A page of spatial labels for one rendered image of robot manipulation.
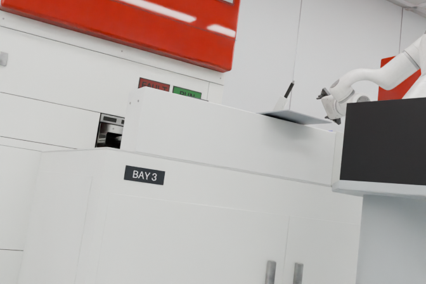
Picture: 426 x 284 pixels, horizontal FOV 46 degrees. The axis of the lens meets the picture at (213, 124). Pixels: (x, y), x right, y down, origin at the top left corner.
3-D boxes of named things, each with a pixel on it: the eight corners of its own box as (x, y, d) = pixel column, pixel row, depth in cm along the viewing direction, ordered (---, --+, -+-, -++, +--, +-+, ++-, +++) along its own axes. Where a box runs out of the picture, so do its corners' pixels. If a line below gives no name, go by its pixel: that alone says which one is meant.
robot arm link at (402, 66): (395, 38, 179) (328, 92, 188) (422, 71, 181) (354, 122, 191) (389, 34, 187) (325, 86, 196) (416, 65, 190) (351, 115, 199)
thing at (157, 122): (118, 152, 111) (128, 90, 113) (307, 184, 138) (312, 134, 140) (134, 151, 103) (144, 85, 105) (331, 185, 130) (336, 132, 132)
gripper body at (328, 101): (330, 97, 200) (317, 99, 210) (340, 120, 201) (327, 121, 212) (345, 89, 201) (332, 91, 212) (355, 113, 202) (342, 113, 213)
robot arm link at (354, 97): (330, 103, 197) (345, 120, 199) (347, 101, 184) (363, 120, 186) (344, 89, 199) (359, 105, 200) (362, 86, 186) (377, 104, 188)
